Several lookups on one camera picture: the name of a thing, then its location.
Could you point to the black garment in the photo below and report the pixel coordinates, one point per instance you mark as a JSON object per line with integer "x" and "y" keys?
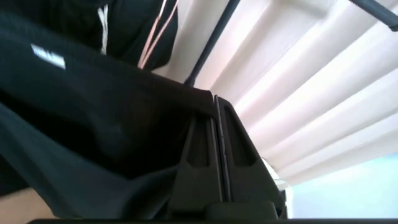
{"x": 93, "y": 124}

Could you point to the pink clothes hanger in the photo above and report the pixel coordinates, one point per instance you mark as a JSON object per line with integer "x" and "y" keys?
{"x": 141, "y": 62}

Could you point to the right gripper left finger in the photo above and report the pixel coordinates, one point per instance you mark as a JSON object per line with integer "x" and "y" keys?
{"x": 196, "y": 186}

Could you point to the black clothes rack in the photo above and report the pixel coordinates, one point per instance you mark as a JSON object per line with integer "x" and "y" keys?
{"x": 213, "y": 37}

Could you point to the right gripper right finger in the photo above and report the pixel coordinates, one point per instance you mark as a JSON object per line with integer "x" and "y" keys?
{"x": 248, "y": 186}

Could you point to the beige curtain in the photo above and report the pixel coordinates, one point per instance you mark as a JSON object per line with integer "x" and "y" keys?
{"x": 311, "y": 77}

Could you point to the black shorts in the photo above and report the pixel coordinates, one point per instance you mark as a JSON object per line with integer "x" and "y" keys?
{"x": 130, "y": 28}

